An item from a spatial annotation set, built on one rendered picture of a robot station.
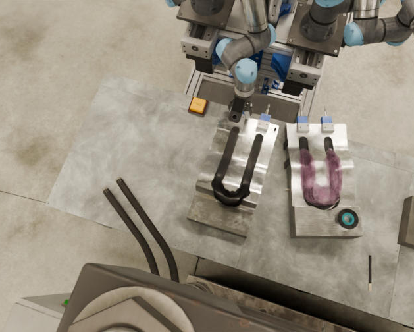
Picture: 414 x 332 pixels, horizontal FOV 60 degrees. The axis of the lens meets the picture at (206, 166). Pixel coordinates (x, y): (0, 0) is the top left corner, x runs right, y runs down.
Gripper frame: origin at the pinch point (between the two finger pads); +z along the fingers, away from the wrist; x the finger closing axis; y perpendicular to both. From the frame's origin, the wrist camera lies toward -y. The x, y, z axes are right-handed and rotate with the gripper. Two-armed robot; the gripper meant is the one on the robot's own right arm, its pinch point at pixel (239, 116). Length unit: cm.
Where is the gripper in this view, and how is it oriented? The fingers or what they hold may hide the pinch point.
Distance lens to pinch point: 156.9
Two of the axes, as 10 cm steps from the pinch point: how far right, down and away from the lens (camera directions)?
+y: 3.1, -9.1, 2.8
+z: 0.3, 3.0, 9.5
